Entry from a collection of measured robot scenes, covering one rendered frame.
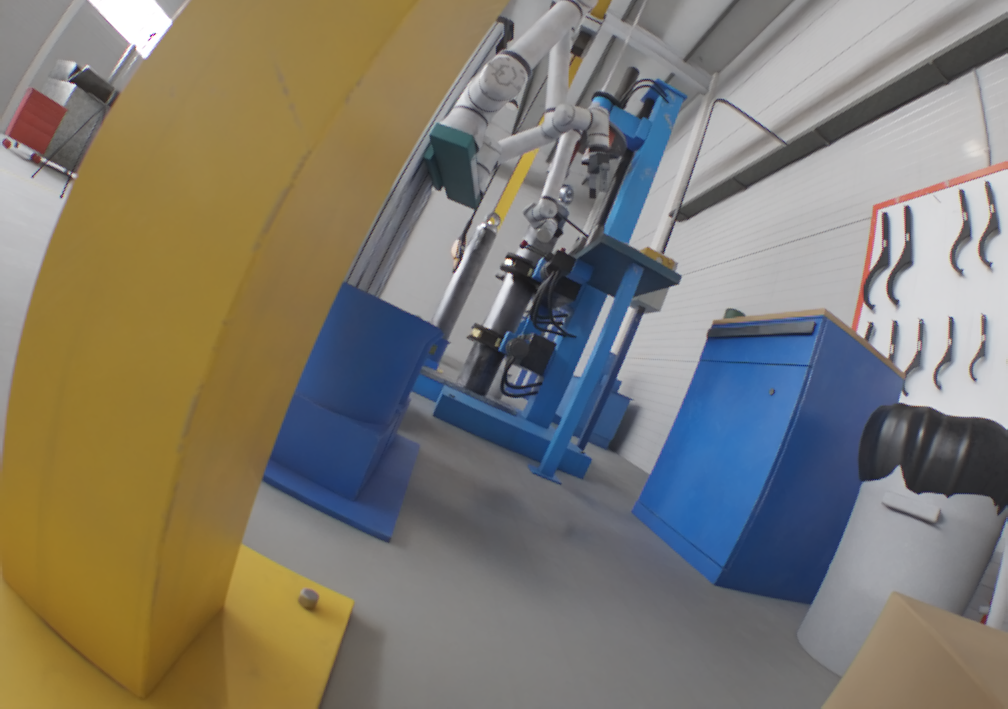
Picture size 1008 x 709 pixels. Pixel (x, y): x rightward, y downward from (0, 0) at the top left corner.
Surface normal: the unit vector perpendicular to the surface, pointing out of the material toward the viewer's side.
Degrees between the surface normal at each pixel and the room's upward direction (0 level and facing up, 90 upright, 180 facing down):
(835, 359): 90
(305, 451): 90
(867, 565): 93
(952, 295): 90
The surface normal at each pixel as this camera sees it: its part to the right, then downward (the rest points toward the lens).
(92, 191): 0.11, -0.04
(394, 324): 0.35, 0.59
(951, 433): -0.67, -0.58
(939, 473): -0.83, -0.18
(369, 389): 0.59, 0.21
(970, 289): -0.90, -0.42
